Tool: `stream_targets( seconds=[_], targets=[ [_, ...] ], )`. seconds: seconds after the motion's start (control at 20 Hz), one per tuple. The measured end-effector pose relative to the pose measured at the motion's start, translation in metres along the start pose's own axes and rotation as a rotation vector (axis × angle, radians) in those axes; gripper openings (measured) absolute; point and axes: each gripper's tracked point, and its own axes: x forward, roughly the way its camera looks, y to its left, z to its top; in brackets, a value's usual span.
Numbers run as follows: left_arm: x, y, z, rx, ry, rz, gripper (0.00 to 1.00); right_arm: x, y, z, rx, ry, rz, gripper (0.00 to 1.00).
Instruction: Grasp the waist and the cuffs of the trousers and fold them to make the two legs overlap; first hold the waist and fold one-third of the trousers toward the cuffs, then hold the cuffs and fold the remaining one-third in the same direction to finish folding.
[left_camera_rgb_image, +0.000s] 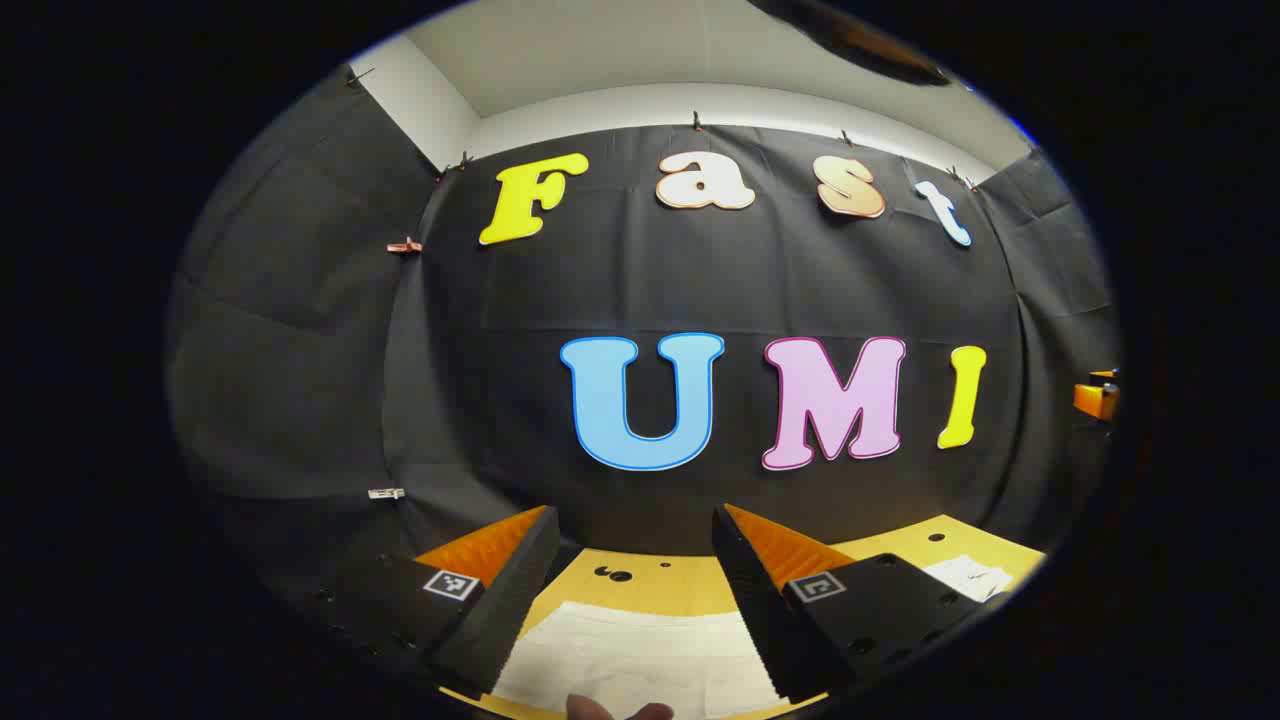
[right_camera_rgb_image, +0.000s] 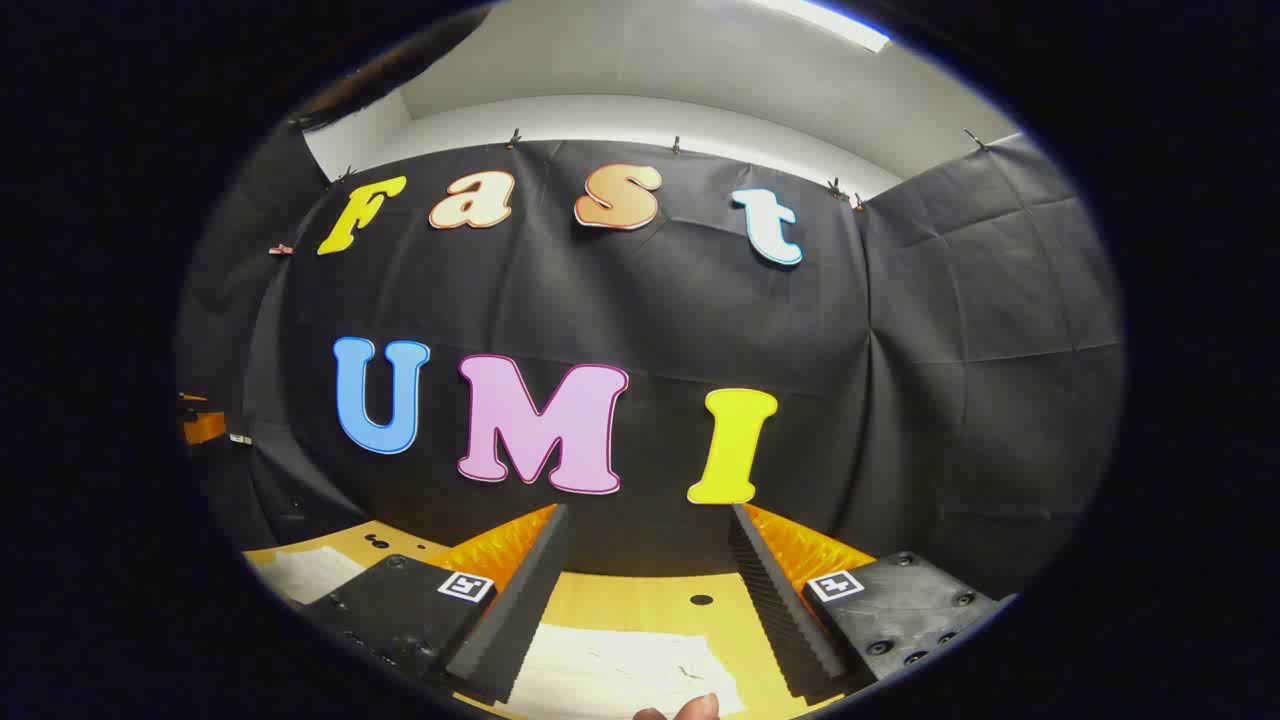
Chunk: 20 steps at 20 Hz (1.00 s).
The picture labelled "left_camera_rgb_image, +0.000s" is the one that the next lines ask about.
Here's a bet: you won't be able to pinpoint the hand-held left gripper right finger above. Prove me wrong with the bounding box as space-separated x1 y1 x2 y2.
712 503 1011 706

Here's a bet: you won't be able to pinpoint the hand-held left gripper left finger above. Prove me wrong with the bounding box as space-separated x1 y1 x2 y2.
300 505 561 701

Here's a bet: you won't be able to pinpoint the white jeans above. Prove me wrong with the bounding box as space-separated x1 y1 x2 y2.
490 555 1016 720

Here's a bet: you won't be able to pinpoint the black backdrop cloth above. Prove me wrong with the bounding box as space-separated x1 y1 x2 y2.
165 65 1121 601

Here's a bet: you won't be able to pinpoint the dark blurred object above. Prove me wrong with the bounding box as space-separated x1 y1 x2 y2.
745 0 951 87

